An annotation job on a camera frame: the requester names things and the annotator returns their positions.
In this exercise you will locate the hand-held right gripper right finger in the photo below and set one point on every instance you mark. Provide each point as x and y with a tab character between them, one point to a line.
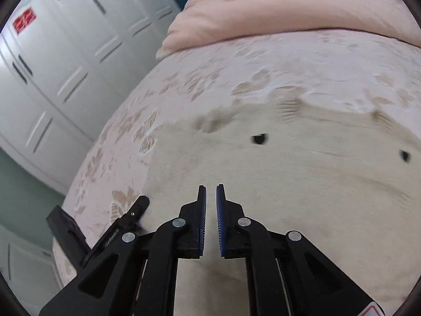
219	220

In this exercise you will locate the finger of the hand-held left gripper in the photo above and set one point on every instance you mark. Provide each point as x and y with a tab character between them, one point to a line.
64	228
133	214

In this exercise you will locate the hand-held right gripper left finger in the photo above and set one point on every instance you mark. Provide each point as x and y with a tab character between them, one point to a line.
202	220

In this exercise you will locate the white low cabinet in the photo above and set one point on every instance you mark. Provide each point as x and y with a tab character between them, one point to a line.
26	266

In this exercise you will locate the floral beige bedsheet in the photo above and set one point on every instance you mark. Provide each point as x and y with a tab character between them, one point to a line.
210	82

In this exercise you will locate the white wardrobe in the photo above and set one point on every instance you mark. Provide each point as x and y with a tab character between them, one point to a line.
72	59

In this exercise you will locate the folded pink quilt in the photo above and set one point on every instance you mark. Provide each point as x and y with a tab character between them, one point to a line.
279	10

